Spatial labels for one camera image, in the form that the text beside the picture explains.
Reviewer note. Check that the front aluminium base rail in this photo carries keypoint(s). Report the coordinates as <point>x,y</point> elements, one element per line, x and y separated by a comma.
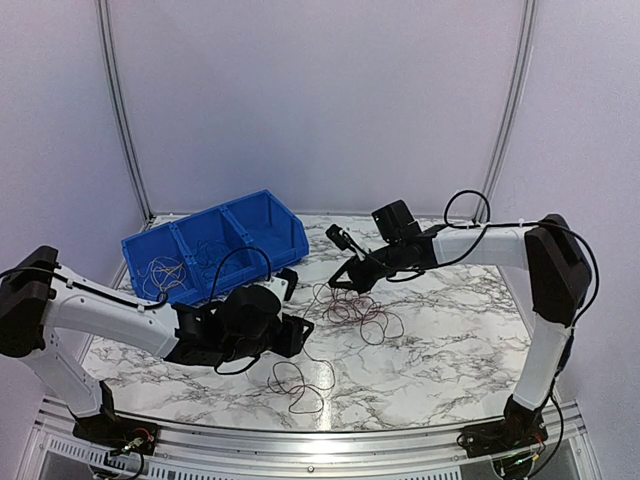
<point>185,451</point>

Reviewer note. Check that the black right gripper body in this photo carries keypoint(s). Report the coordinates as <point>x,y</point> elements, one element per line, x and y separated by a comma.
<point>394,262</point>

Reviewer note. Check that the left aluminium frame post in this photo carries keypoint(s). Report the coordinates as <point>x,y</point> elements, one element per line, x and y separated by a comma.
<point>117,97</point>

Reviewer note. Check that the blue three-compartment plastic bin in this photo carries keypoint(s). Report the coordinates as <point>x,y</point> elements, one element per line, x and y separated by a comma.
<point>215,250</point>

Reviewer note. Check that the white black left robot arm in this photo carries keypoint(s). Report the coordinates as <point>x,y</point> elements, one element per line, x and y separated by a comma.
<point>40,296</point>

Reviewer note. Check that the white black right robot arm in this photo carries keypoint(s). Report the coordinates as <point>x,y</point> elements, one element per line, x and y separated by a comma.
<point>564,282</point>

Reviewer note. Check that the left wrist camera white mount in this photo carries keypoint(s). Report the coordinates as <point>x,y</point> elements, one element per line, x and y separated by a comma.
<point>283,284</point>

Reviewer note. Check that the right aluminium frame post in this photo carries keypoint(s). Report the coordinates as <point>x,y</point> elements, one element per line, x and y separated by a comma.
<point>515,92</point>

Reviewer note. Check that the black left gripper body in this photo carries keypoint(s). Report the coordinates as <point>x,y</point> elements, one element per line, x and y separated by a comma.
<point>289,344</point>

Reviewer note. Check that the aluminium frame post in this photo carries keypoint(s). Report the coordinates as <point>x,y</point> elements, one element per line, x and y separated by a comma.
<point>515,92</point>
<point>117,97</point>

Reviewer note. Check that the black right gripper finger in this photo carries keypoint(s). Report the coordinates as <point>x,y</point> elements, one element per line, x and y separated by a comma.
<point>350,273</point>
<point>346,285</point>

